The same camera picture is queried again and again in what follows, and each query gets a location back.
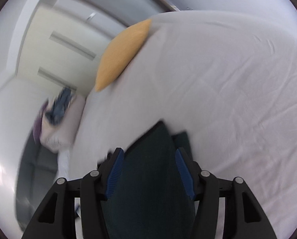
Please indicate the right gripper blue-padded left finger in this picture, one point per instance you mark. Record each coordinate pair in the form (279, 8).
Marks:
(55, 216)

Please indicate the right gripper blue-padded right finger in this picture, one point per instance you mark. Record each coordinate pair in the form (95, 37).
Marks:
(243, 215)

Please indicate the dark green knit sweater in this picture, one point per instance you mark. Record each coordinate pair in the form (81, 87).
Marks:
(150, 200)

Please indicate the dark grey headboard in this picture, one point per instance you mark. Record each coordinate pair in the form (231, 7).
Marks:
(36, 175)

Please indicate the folded beige comforter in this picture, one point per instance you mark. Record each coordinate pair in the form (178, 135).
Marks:
(62, 136)

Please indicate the purple cushion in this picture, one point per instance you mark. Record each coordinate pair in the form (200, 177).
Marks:
(37, 125)

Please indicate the grey-blue crumpled blanket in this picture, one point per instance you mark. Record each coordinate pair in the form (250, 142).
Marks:
(60, 105)

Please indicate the white bed sheet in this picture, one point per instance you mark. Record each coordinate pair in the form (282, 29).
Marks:
(230, 81)

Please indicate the yellow pillow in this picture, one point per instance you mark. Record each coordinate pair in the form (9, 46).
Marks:
(120, 52)

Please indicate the cream wardrobe with handles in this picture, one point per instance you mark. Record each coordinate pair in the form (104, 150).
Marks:
(59, 50)

